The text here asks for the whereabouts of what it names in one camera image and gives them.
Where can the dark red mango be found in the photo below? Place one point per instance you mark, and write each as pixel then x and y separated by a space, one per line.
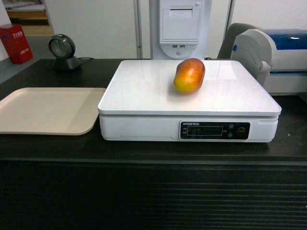
pixel 189 75

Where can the white checkout scale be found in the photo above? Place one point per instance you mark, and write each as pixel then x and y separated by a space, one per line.
pixel 141 104

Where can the black checkout counter cabinet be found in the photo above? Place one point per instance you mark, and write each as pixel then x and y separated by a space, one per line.
pixel 87 183

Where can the white POS terminal stand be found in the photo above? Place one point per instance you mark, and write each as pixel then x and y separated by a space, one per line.
pixel 179 28

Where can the black barcode scanner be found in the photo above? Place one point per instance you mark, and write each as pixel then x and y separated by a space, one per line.
pixel 63 49

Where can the beige plastic tray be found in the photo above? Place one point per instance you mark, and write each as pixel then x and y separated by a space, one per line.
pixel 50 111

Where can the grey blue label printer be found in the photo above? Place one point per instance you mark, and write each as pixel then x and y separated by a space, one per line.
pixel 276 58

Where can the wooden shelf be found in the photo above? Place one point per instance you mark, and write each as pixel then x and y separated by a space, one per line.
pixel 30 14

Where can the red box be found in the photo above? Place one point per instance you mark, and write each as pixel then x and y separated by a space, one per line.
pixel 15 43

